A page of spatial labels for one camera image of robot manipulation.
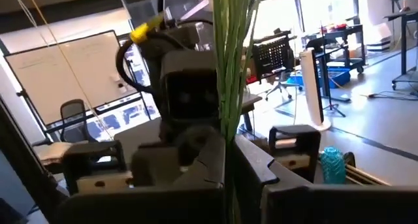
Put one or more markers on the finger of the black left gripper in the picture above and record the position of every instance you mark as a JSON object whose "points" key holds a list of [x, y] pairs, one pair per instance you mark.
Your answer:
{"points": [[303, 132], [88, 150]]}

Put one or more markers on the black rolling stand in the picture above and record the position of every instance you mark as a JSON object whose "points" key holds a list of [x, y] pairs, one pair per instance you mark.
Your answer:
{"points": [[405, 38]]}

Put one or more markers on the black tripod stand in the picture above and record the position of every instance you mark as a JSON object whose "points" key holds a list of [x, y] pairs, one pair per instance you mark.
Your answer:
{"points": [[327, 87]]}

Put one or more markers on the grey desk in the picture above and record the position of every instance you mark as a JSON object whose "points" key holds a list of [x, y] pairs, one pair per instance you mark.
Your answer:
{"points": [[140, 136]]}

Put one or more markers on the blue plastic bin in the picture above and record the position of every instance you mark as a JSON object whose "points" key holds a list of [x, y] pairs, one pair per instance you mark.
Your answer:
{"points": [[295, 80], [339, 77]]}

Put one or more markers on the yellow tape tag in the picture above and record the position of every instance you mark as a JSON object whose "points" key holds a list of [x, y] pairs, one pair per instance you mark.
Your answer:
{"points": [[139, 33]]}

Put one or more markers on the black equipment cart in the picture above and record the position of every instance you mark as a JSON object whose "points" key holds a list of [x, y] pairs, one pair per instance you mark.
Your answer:
{"points": [[354, 47]]}

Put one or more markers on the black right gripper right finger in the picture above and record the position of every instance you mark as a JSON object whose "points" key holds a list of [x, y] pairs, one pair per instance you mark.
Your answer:
{"points": [[326, 207]]}

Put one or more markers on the large white flower bunch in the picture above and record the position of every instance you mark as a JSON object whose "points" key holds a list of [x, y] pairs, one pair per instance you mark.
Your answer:
{"points": [[232, 70]]}

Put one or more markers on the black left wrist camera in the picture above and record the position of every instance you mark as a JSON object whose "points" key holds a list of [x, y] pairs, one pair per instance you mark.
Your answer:
{"points": [[189, 90]]}

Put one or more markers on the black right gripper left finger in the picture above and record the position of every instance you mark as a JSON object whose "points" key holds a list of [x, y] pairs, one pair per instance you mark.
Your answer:
{"points": [[183, 204]]}

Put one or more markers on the black perforated office chair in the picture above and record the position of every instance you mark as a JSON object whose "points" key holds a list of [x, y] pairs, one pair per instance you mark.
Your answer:
{"points": [[271, 57]]}

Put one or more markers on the white whiteboard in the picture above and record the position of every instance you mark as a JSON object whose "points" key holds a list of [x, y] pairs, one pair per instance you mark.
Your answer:
{"points": [[65, 77]]}

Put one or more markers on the black mesh office chair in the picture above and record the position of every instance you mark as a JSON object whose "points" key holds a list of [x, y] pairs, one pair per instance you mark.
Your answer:
{"points": [[73, 111]]}

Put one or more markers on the teal glass vase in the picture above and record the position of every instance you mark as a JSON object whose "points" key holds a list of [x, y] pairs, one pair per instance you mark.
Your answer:
{"points": [[333, 166]]}

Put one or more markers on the white tower fan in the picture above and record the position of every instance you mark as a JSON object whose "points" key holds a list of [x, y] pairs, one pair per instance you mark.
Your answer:
{"points": [[310, 87]]}

